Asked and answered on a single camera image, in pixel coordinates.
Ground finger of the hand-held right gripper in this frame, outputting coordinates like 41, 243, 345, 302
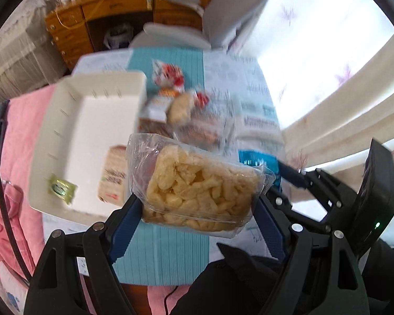
265, 186, 352, 237
277, 160, 361, 218

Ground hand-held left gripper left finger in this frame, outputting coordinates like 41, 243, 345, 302
23, 193, 143, 315

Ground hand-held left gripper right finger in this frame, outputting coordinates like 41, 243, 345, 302
253, 197, 371, 315

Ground clear rice cracker packet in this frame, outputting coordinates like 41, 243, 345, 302
126, 133, 277, 239

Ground white plastic bin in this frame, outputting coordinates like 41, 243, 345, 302
28, 70, 148, 221

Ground red round cake packet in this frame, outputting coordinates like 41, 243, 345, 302
193, 90, 211, 109

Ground teal foil packet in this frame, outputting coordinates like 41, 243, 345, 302
238, 150, 283, 184

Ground beige snack packet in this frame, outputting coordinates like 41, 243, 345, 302
98, 145, 131, 204

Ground leaf print tablecloth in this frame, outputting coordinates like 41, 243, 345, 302
41, 47, 287, 287

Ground person's black trousers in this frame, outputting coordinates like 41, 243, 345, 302
170, 243, 394, 315

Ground small green packet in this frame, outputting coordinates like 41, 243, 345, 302
49, 174, 78, 206

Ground clear brown pastry packet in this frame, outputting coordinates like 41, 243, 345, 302
173, 117, 234, 153

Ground white red-edged snack packet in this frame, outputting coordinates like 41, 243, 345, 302
144, 96, 172, 124

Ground pink blanket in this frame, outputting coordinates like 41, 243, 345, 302
0, 85, 99, 315

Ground round beige cracker packet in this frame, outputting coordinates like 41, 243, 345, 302
167, 93, 194, 126

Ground white floral curtain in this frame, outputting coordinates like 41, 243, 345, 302
242, 0, 394, 184

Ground small orange snack packet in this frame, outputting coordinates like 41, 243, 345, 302
159, 85, 185, 98

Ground large red pastry packet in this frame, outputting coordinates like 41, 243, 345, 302
151, 58, 185, 88

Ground grey office chair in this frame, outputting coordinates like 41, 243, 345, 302
129, 0, 277, 52

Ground lace-covered piano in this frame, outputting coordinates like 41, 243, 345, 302
0, 0, 67, 101

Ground wooden desk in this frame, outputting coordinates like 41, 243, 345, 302
45, 0, 215, 70

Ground black cable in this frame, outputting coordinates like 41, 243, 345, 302
0, 143, 32, 281

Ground yellow cable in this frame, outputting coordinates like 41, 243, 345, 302
55, 9, 86, 29

